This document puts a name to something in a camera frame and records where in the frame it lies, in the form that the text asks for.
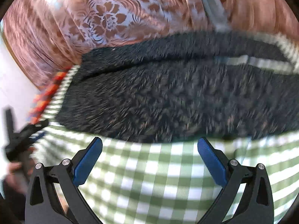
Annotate pink floral curtain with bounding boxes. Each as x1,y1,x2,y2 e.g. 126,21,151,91
3,0,298,88

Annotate black leaf-print pants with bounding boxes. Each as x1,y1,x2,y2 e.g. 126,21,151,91
56,31,298,143

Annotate grey curtain tie strip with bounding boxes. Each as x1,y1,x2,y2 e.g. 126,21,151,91
202,0,232,32

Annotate colourful checkered pillow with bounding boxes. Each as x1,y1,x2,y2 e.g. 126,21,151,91
27,67,71,124

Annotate person's left hand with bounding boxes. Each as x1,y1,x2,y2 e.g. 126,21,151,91
5,162,28,195

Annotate green white checkered bedsheet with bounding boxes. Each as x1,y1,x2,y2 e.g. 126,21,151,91
30,31,299,224

